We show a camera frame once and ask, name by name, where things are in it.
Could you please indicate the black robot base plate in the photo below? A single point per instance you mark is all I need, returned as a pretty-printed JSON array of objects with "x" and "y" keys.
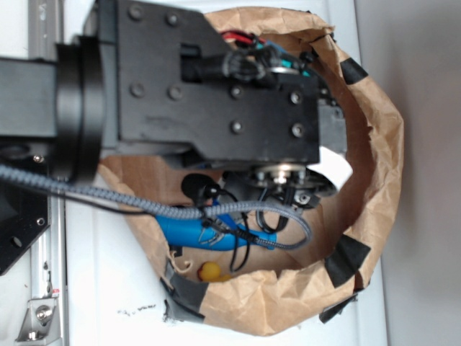
[{"x": 24, "y": 211}]

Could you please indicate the brown paper bag bin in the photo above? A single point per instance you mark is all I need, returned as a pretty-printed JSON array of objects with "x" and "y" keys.
[{"x": 279, "y": 289}]

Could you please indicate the blue plastic bottle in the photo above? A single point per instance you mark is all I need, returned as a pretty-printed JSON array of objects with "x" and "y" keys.
[{"x": 219, "y": 234}]

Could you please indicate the aluminium extrusion rail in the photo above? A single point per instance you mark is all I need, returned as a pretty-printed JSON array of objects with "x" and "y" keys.
[{"x": 48, "y": 253}]

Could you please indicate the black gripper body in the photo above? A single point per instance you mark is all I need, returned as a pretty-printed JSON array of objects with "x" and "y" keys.
[{"x": 176, "y": 88}]

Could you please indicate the metal corner bracket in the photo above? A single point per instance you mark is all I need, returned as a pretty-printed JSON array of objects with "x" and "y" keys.
[{"x": 41, "y": 324}]

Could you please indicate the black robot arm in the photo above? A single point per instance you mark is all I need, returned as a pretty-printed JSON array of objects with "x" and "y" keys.
[{"x": 59, "y": 109}]

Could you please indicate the yellow rubber duck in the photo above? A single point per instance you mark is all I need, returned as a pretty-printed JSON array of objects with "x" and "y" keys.
[{"x": 210, "y": 272}]

